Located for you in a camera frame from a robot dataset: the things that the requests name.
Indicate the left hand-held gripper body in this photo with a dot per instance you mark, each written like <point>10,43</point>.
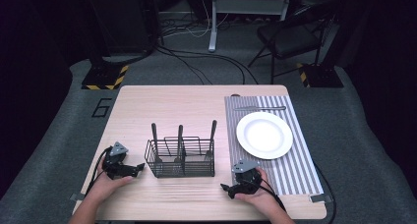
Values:
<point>115,166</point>

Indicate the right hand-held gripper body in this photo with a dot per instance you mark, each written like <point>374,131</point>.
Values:
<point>246,181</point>

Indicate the person's left hand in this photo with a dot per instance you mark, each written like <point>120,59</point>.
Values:
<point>105,186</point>

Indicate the person's right hand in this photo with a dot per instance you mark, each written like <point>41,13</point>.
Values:
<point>264,197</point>

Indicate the grey tape strip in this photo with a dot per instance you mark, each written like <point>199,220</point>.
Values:
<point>321,198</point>
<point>77,196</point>

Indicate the white round plate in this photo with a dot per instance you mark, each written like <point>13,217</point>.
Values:
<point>264,135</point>

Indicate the grey striped placemat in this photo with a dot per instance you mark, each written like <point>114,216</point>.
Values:
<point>295,175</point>

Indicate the black base with hazard stripes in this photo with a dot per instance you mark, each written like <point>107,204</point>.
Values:
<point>323,76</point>
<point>103,76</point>

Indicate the dark curtain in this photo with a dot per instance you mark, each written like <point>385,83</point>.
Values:
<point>29,86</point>
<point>383,63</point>

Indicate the black equipment cabinet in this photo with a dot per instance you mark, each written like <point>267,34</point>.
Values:
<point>124,21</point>

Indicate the black folding chair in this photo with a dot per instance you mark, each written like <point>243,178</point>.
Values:
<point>291,40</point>

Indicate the white metal stand frame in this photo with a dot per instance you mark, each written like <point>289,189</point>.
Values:
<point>213,27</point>

